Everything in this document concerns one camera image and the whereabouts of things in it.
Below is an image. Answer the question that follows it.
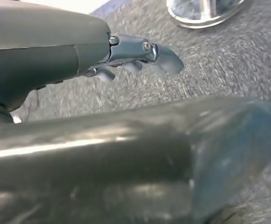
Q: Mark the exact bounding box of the chrome round base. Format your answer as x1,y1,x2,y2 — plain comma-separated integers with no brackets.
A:
166,0,253,29

